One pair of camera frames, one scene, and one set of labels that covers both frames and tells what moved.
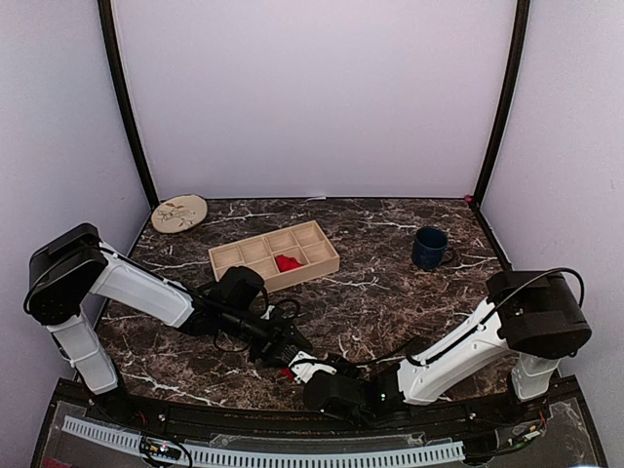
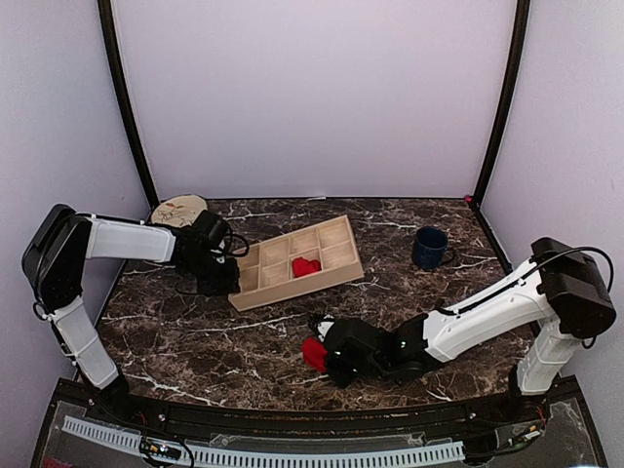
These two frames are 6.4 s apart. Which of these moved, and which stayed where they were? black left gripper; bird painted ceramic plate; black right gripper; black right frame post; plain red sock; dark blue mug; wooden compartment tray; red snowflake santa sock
Moved: black right gripper; red snowflake santa sock; black left gripper; wooden compartment tray; plain red sock
Stayed: bird painted ceramic plate; black right frame post; dark blue mug
